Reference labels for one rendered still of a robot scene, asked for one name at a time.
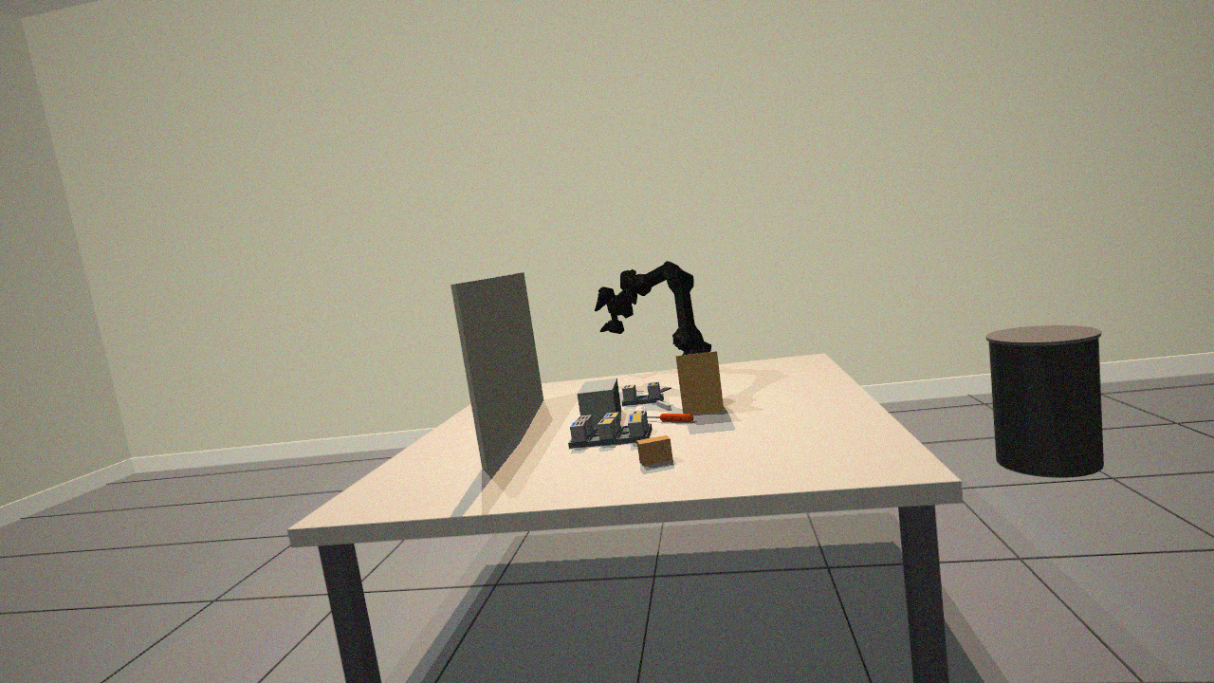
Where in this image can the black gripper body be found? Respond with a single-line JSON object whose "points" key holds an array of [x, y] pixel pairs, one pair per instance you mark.
{"points": [[614, 308]]}

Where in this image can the dark grey panel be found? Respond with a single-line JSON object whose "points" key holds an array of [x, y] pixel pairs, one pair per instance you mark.
{"points": [[500, 358]]}

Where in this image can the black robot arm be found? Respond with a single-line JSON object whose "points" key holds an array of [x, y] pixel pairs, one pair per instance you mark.
{"points": [[687, 337]]}

